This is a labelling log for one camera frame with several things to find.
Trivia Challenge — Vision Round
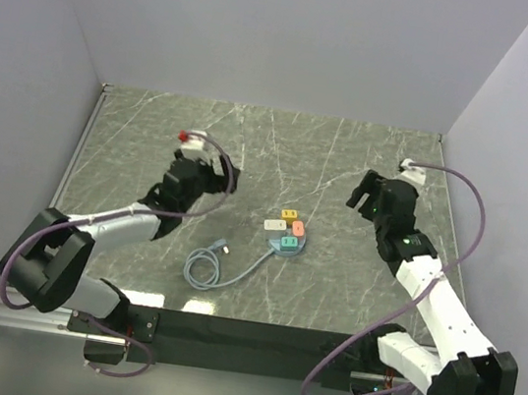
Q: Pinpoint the pink charger plug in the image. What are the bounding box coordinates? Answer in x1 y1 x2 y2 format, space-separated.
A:
291 219 306 239

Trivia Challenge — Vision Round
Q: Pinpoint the white charger plug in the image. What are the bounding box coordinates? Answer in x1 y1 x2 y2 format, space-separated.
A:
264 219 287 232

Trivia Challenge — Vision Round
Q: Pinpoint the yellow charger plug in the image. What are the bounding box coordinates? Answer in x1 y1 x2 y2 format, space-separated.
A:
281 209 298 223

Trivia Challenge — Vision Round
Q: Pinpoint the round blue power strip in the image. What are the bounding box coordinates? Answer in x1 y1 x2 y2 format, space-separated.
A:
264 219 307 257

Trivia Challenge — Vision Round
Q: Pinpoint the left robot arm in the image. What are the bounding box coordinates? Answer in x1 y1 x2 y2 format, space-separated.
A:
0 150 241 335

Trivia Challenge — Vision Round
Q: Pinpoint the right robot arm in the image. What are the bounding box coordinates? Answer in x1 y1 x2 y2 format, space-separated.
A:
315 170 518 395

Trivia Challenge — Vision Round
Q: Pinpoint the teal usb charger plug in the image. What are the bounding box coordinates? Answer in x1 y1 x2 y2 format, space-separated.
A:
279 235 299 253

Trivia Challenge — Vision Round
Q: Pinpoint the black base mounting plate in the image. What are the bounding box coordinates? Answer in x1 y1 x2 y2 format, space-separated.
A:
61 292 422 395

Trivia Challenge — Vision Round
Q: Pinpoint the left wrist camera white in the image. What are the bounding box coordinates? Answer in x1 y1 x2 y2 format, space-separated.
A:
174 130 211 164

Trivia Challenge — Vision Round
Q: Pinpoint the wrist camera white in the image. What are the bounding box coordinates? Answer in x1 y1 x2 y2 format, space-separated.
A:
174 130 211 164
396 158 427 190

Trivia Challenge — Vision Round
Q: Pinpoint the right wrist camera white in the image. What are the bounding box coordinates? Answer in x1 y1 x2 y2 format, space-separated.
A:
396 158 427 190

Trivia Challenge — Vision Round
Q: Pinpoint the blue power strip cord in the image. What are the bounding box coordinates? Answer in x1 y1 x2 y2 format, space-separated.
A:
180 233 277 302

